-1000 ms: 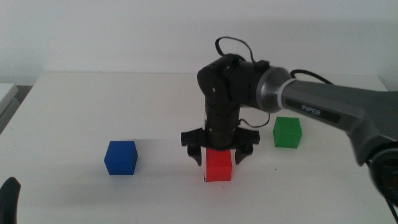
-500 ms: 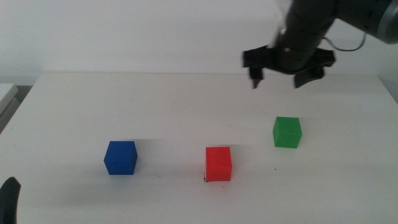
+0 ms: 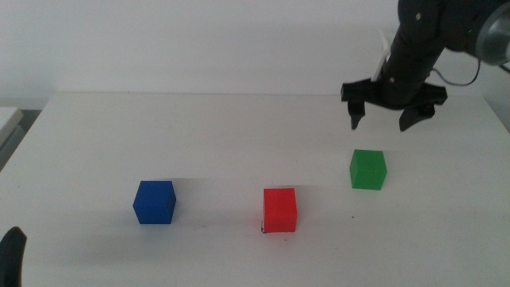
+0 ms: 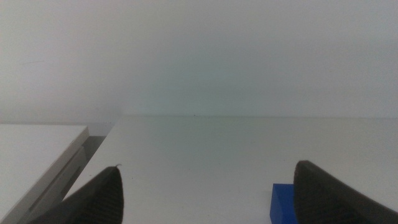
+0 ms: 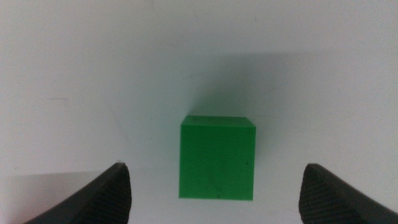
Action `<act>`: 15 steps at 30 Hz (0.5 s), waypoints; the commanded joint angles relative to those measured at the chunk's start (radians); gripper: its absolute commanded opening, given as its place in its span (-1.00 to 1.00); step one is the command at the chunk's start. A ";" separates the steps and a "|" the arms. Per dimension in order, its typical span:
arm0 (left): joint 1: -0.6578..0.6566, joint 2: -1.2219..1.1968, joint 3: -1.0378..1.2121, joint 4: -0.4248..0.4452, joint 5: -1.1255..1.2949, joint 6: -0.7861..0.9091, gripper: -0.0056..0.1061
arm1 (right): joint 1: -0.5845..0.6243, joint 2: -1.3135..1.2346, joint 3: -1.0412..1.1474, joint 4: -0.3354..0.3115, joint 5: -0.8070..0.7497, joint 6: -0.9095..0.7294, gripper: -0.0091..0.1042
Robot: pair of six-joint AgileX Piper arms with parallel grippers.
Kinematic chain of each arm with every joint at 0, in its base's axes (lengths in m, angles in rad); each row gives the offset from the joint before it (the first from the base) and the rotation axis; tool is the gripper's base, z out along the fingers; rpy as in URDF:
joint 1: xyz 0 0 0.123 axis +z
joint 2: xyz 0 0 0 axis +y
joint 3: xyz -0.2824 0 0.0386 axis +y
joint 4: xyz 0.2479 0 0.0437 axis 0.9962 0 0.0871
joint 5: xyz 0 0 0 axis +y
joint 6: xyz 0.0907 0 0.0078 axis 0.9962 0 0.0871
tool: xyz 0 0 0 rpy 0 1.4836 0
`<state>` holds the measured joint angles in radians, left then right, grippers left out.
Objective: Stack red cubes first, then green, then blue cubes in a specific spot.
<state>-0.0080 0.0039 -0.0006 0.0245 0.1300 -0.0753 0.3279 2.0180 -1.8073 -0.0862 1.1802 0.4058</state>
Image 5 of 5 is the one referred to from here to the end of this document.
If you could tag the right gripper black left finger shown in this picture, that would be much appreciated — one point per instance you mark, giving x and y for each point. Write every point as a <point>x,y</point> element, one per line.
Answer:
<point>102,199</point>

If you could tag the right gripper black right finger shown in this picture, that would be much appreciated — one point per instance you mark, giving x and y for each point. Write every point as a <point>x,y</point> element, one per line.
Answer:
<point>329,199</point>

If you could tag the green cube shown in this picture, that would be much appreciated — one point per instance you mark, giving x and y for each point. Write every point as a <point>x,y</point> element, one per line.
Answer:
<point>217,161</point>

